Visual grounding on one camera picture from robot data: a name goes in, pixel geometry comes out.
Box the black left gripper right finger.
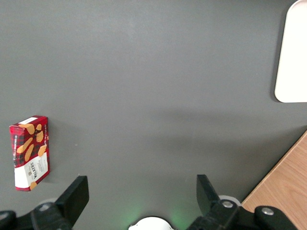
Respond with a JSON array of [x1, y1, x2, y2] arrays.
[[186, 174, 298, 230]]

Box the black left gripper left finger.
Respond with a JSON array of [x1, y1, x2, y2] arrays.
[[0, 175, 90, 230]]

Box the red tartan cookie box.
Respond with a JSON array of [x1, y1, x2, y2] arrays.
[[9, 115, 50, 192]]

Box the white rectangular tray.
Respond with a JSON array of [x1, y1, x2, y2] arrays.
[[274, 0, 307, 103]]

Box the wooden drawer cabinet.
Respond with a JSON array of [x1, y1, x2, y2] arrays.
[[241, 130, 307, 230]]

